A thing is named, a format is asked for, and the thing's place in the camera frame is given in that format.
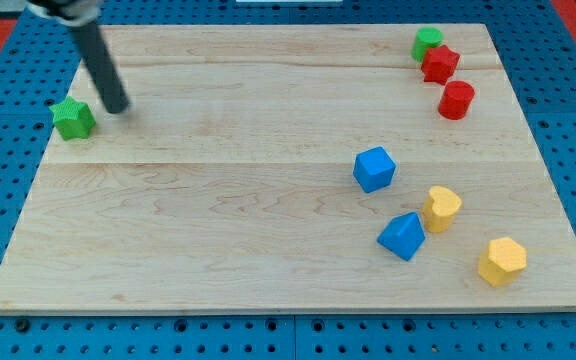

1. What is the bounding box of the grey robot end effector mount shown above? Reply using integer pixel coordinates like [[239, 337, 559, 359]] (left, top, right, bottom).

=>
[[27, 0, 103, 27]]

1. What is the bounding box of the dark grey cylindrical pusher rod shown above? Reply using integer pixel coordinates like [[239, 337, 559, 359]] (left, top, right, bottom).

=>
[[68, 20, 130, 114]]

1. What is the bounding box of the green star block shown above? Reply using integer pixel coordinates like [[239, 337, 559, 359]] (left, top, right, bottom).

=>
[[49, 96, 96, 141]]

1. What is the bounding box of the red star block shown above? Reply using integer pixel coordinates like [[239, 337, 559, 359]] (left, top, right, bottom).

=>
[[421, 45, 461, 85]]

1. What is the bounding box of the blue cube block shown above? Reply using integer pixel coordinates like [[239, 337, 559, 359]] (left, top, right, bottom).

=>
[[353, 146, 397, 193]]

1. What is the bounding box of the light wooden board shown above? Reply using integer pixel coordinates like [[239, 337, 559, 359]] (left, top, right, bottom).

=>
[[0, 24, 576, 316]]

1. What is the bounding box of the green cylinder block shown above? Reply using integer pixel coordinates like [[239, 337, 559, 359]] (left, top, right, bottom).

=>
[[411, 26, 443, 62]]

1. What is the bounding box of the blue triangular prism block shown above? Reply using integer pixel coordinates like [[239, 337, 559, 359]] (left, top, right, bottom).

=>
[[377, 212, 425, 261]]

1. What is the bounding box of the red cylinder block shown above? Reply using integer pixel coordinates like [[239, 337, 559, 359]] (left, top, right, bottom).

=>
[[438, 80, 476, 120]]

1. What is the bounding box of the yellow heart block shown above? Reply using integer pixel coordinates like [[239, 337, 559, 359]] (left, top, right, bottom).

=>
[[422, 185, 463, 233]]

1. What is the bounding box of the yellow hexagon block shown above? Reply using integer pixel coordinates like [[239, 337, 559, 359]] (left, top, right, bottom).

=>
[[477, 237, 528, 287]]

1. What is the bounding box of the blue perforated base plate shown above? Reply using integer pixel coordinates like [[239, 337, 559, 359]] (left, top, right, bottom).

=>
[[0, 0, 576, 359]]

